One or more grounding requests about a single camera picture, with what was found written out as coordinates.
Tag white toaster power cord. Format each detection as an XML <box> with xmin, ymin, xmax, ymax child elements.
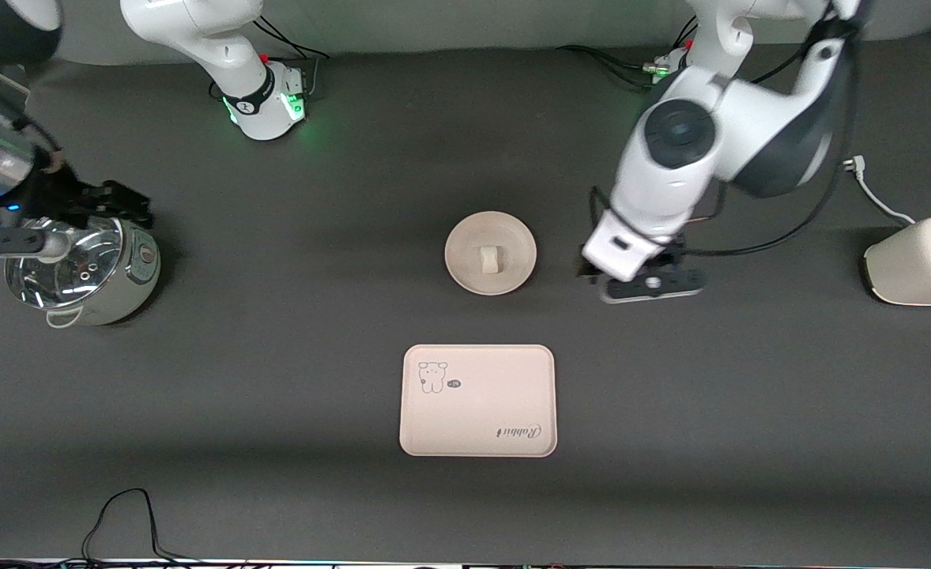
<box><xmin>842</xmin><ymin>155</ymin><xmax>918</xmax><ymax>228</ymax></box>

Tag round cream plate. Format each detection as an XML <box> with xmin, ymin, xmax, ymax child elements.
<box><xmin>444</xmin><ymin>210</ymin><xmax>538</xmax><ymax>297</ymax></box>

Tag black arm base cables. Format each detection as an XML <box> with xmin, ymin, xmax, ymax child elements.
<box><xmin>254</xmin><ymin>12</ymin><xmax>330</xmax><ymax>100</ymax></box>
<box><xmin>556</xmin><ymin>20</ymin><xmax>699</xmax><ymax>89</ymax></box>

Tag black right arm base cables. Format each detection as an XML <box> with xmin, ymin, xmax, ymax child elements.
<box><xmin>254</xmin><ymin>12</ymin><xmax>330</xmax><ymax>100</ymax></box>

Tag thin black looped cable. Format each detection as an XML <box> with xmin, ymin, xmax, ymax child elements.
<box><xmin>81</xmin><ymin>488</ymin><xmax>191</xmax><ymax>563</ymax></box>

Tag black left arm base cables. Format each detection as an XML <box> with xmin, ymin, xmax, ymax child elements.
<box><xmin>556</xmin><ymin>20</ymin><xmax>699</xmax><ymax>89</ymax></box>

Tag cream electric cooking pot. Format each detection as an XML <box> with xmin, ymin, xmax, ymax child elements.
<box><xmin>5</xmin><ymin>215</ymin><xmax>162</xmax><ymax>329</ymax></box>

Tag cream rabbit print tray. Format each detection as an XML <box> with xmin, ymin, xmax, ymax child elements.
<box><xmin>399</xmin><ymin>344</ymin><xmax>558</xmax><ymax>458</ymax></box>

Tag dark grey table cloth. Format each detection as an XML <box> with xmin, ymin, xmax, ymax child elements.
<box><xmin>0</xmin><ymin>30</ymin><xmax>931</xmax><ymax>567</ymax></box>

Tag glass pot lid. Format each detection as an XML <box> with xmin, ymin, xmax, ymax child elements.
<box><xmin>5</xmin><ymin>217</ymin><xmax>124</xmax><ymax>309</ymax></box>

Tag cream toaster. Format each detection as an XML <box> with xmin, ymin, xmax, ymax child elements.
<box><xmin>863</xmin><ymin>217</ymin><xmax>931</xmax><ymax>307</ymax></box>

